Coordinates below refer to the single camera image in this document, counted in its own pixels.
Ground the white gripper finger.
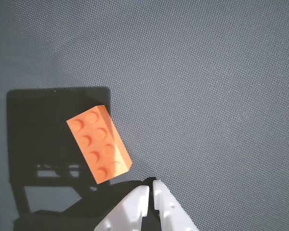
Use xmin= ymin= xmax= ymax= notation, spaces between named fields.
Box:
xmin=93 ymin=184 xmax=150 ymax=231
xmin=152 ymin=180 xmax=200 ymax=231

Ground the orange lego block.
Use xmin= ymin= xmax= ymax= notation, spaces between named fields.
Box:
xmin=66 ymin=104 xmax=133 ymax=185

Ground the dark grey mat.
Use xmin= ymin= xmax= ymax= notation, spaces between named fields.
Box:
xmin=0 ymin=0 xmax=289 ymax=231

